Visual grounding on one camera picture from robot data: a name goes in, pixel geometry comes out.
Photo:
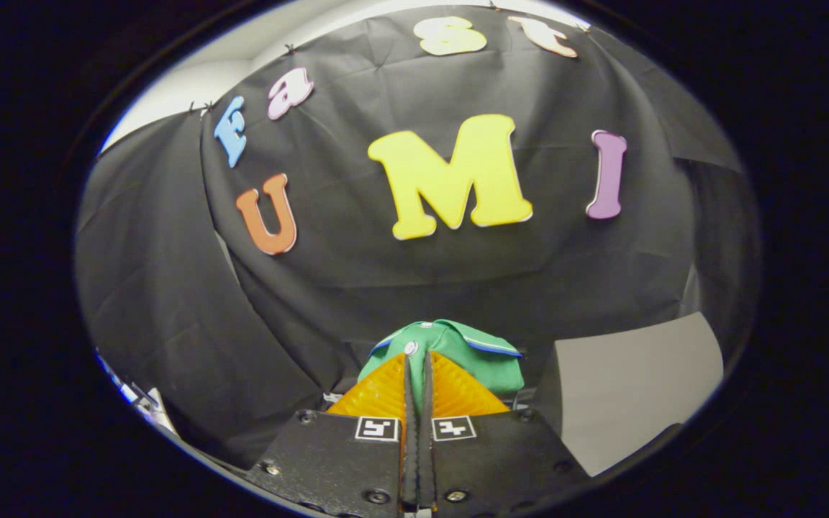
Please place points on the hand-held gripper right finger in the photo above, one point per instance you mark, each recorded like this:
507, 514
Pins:
494, 460

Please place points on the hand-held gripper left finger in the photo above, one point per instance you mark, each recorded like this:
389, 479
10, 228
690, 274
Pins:
342, 460

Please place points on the green polo shirt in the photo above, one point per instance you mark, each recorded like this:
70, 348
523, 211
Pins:
479, 360

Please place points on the beige cabinet with dark top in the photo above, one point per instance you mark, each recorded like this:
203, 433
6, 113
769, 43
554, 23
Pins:
637, 388

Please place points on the black backdrop cloth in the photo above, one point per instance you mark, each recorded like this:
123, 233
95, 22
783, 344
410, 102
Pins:
386, 288

